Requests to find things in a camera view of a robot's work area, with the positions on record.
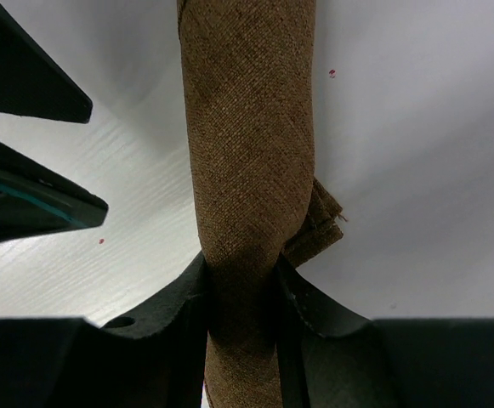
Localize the brown cloth napkin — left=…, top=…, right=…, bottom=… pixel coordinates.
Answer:
left=177, top=1, right=343, bottom=407

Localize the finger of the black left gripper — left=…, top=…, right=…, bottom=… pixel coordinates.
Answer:
left=0, top=142, right=109, bottom=243
left=0, top=3, right=93, bottom=124

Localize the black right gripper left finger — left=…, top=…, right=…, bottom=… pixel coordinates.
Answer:
left=80, top=253, right=208, bottom=407

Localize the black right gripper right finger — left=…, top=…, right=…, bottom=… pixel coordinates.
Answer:
left=274, top=258, right=383, bottom=407

